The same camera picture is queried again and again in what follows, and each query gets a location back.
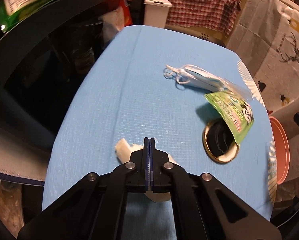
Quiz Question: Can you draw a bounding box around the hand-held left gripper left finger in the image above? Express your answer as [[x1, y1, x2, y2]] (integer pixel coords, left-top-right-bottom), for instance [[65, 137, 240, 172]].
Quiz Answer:
[[18, 137, 150, 240]]

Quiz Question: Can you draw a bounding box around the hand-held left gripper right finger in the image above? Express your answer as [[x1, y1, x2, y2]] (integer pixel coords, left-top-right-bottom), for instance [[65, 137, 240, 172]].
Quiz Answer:
[[149, 137, 282, 240]]

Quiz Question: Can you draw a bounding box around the cream wrapper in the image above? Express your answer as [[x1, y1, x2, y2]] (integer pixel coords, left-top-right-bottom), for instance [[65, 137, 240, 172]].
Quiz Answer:
[[115, 139, 177, 203]]

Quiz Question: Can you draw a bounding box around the pink plastic bucket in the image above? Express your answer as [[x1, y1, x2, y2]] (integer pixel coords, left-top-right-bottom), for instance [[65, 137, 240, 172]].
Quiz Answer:
[[268, 116, 290, 184]]

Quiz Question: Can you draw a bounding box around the green panda-print packet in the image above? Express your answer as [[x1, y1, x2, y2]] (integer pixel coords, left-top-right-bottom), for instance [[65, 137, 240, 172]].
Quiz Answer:
[[204, 91, 255, 145]]

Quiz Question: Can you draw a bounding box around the white deer-print cloth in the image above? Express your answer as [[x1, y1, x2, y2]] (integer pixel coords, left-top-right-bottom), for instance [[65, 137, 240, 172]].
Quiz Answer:
[[227, 0, 299, 120]]

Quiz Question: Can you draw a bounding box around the clear flat plastic wrapper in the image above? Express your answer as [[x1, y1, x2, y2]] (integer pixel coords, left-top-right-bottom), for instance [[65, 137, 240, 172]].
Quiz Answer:
[[222, 77, 252, 98]]

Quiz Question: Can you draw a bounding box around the blue face mask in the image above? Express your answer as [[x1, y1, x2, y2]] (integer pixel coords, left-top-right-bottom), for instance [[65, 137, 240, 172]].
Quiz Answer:
[[164, 64, 226, 92]]

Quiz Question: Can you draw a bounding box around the beige box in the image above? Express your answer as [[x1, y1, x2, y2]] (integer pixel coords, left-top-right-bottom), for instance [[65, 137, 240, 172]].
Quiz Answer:
[[164, 24, 227, 47]]

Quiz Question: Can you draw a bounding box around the red and white plastic bag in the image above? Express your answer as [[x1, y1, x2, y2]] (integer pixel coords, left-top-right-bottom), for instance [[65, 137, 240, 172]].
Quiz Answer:
[[100, 0, 132, 34]]

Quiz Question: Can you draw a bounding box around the white lidded bin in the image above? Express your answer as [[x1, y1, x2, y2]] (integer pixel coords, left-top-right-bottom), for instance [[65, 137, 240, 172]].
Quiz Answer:
[[143, 0, 172, 29]]

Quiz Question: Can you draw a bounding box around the red plaid shirt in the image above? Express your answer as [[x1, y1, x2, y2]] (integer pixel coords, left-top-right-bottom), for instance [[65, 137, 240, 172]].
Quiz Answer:
[[148, 0, 243, 35]]

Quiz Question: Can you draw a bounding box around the black shelf unit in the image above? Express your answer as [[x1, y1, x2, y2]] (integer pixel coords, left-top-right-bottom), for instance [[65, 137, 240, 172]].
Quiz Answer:
[[0, 0, 150, 155]]

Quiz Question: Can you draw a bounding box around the green and white snack bag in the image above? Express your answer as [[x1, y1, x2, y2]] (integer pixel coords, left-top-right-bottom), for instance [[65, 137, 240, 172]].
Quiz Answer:
[[0, 0, 65, 32]]

